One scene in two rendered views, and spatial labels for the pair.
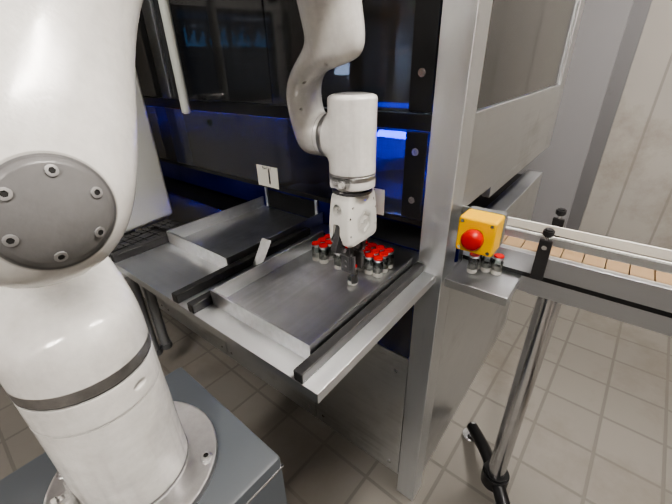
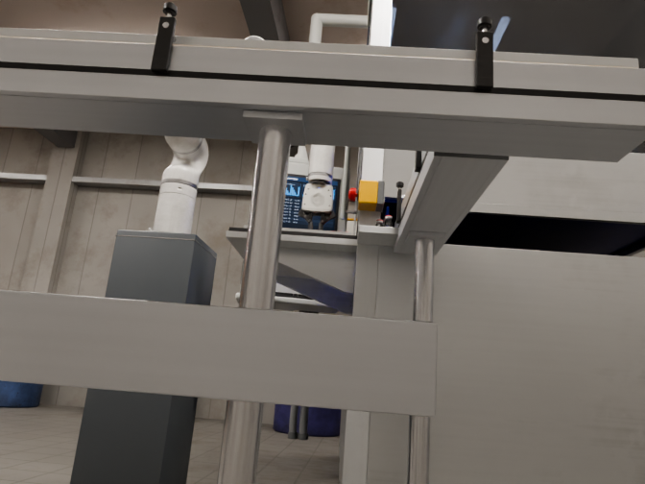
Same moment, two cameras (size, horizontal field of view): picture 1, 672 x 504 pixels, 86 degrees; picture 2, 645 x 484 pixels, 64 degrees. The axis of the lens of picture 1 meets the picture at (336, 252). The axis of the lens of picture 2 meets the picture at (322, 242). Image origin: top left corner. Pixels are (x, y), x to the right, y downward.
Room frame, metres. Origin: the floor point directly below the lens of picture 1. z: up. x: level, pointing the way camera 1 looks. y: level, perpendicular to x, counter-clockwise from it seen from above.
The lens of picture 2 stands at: (-0.30, -1.38, 0.47)
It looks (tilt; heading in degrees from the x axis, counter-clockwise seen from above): 15 degrees up; 54
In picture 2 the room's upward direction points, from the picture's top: 5 degrees clockwise
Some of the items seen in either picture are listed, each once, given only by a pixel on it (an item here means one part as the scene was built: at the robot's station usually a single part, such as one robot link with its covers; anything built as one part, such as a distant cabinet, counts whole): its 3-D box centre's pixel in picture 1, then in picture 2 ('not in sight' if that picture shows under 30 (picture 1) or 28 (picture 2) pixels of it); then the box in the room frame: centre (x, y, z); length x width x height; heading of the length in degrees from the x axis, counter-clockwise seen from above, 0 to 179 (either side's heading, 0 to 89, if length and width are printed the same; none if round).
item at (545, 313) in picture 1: (517, 402); (420, 390); (0.67, -0.49, 0.46); 0.09 x 0.09 x 0.77; 51
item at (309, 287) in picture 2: not in sight; (309, 295); (0.91, 0.36, 0.80); 0.34 x 0.03 x 0.13; 141
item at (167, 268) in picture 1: (273, 262); (310, 263); (0.76, 0.15, 0.87); 0.70 x 0.48 x 0.02; 51
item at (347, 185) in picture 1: (351, 180); (319, 181); (0.64, -0.03, 1.11); 0.09 x 0.08 x 0.03; 141
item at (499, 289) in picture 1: (484, 277); (382, 236); (0.67, -0.33, 0.87); 0.14 x 0.13 x 0.02; 141
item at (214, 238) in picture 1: (248, 226); not in sight; (0.92, 0.24, 0.90); 0.34 x 0.26 x 0.04; 141
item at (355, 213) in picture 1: (352, 211); (318, 198); (0.64, -0.03, 1.05); 0.10 x 0.07 x 0.11; 141
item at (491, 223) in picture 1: (480, 231); (370, 196); (0.65, -0.29, 1.00); 0.08 x 0.07 x 0.07; 141
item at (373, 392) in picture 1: (286, 246); (451, 395); (1.70, 0.26, 0.44); 2.06 x 1.00 x 0.88; 51
